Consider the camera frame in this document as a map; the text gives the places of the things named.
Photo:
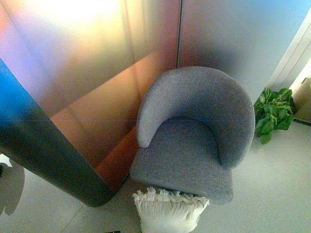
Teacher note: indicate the white fringed pillow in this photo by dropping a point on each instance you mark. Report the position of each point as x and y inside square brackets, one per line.
[165, 213]

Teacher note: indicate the grey fabric tub armchair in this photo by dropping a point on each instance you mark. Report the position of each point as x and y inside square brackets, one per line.
[194, 102]

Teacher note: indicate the dark glossy rounded desk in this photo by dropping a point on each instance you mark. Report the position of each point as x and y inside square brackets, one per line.
[48, 145]

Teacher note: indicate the green leafy potted plant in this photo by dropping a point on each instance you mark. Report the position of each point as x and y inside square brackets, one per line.
[272, 114]

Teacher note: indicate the white pleated curtain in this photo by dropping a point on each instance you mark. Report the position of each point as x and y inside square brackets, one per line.
[291, 60]

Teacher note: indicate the light brown wooden nightstand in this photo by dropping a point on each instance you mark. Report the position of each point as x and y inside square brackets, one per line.
[303, 102]

